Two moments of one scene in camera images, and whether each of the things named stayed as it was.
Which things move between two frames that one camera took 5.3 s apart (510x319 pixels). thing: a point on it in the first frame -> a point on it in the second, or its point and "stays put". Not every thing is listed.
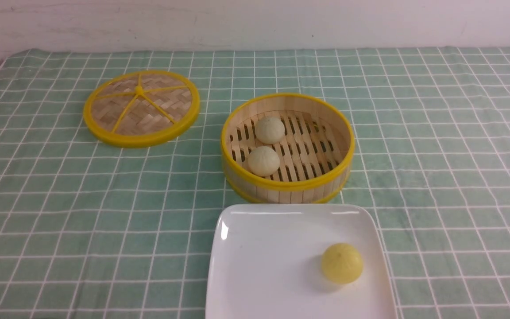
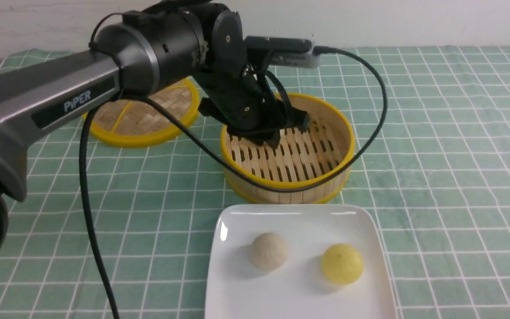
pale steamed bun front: (263, 161) -> (269, 251)
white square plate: (265, 263) stays put
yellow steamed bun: (342, 263) stays put
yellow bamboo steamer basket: (315, 153) stays put
